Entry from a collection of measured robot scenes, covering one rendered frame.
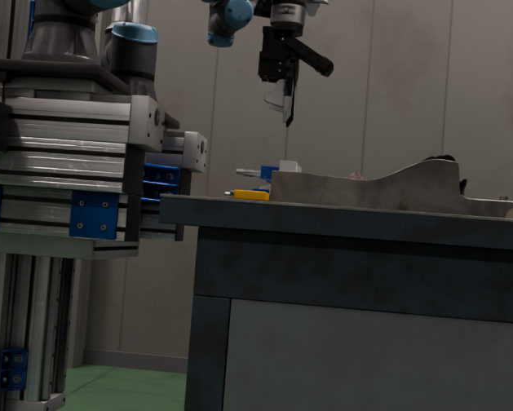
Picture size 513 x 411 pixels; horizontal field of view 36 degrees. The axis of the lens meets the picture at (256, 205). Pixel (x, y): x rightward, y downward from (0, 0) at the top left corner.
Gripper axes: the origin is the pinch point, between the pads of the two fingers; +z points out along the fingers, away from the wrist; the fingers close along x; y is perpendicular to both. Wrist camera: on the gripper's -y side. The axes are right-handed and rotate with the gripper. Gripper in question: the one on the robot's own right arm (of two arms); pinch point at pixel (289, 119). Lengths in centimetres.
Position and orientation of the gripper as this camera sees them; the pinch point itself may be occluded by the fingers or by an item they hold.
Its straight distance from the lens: 174.1
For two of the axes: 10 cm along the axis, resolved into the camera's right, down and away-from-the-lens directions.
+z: -0.8, 10.0, -0.3
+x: -1.3, -0.4, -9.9
